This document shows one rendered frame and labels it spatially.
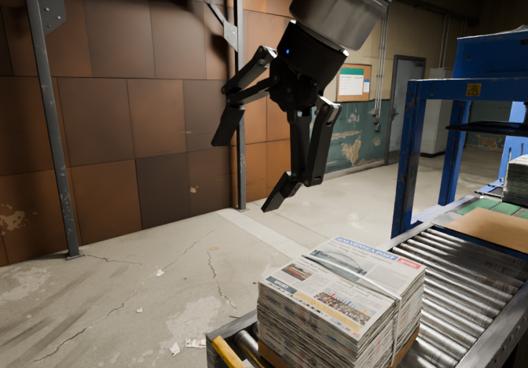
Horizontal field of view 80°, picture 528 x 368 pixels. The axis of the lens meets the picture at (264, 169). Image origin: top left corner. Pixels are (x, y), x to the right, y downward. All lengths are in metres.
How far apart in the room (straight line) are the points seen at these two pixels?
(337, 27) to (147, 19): 3.29
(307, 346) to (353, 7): 0.69
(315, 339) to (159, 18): 3.28
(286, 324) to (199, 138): 3.09
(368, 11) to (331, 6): 0.04
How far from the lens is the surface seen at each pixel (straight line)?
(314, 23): 0.34
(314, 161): 0.36
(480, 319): 1.30
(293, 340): 0.84
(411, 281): 0.92
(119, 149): 3.45
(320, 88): 0.37
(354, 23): 0.34
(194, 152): 3.73
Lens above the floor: 1.50
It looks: 14 degrees down
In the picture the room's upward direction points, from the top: straight up
